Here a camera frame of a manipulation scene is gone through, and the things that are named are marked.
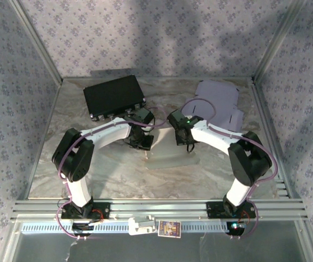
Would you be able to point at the small picture card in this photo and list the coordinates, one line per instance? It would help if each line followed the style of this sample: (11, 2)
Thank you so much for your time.
(170, 228)

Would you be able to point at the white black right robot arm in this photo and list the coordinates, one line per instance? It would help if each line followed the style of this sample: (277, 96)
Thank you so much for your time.
(216, 136)

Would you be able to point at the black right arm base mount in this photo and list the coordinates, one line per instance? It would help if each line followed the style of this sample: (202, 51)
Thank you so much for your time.
(213, 210)

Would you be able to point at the black hard carry case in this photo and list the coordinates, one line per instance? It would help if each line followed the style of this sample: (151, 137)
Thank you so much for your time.
(109, 95)

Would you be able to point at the white cardboard mailer box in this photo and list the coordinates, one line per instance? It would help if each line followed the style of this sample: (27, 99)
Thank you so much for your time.
(170, 158)
(219, 92)

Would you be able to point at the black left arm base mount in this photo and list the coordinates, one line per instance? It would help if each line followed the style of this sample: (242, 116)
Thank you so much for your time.
(103, 211)

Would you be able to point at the aluminium frame post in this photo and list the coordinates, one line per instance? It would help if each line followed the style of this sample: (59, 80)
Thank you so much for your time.
(37, 41)
(279, 41)

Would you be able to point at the aluminium rail beam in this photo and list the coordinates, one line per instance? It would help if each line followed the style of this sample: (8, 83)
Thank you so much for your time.
(159, 208)

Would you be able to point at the white plastic bracket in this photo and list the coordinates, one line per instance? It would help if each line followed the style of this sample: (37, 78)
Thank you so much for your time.
(137, 226)

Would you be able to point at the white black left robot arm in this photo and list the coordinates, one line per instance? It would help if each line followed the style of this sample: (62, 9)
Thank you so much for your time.
(104, 133)

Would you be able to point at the aluminium table side rail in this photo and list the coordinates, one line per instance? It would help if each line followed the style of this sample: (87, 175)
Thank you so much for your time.
(46, 131)
(265, 109)

